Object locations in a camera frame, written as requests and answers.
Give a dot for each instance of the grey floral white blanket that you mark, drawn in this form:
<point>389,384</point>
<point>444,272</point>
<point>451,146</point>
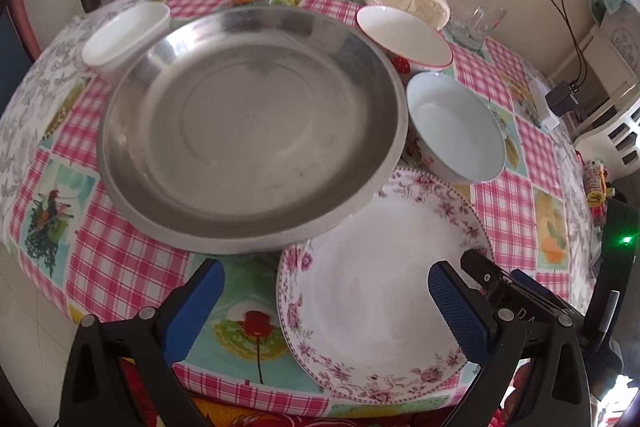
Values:
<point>49,81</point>

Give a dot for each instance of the pink floral white plate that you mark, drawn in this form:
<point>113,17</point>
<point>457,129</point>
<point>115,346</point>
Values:
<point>354,306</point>

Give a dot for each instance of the light blue white bowl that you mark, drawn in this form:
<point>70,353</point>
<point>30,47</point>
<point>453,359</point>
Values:
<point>451,132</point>

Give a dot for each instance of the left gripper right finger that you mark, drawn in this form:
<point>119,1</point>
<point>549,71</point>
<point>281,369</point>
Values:
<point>528,323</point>

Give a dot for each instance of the white square MAX bowl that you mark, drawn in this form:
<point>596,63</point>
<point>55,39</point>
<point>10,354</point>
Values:
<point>116,45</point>

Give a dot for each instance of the white shelf rack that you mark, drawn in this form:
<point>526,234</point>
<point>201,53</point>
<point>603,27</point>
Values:
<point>611,132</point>

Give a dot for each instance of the white power strip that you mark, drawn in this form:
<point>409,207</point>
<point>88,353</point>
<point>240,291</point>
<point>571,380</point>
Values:
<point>548,120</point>

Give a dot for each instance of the red rimmed white bowl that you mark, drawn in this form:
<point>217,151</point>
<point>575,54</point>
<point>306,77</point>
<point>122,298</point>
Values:
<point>411,45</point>

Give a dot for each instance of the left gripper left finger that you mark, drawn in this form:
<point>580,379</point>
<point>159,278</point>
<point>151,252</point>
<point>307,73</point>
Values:
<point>95,390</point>

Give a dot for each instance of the colourful candy packet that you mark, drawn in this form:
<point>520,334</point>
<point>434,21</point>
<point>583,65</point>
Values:
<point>596,187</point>

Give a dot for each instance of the pink checkered tablecloth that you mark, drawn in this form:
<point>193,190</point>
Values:
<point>84,257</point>

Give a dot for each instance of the black power adapter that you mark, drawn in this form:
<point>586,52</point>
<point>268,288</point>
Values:
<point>561,99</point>

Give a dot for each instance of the clear glass mug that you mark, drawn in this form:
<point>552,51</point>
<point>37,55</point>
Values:
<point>472,21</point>

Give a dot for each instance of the large stainless steel basin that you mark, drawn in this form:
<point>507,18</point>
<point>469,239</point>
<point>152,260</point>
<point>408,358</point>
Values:
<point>251,129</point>

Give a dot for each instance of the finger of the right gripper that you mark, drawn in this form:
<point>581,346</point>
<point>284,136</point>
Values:
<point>485,273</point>

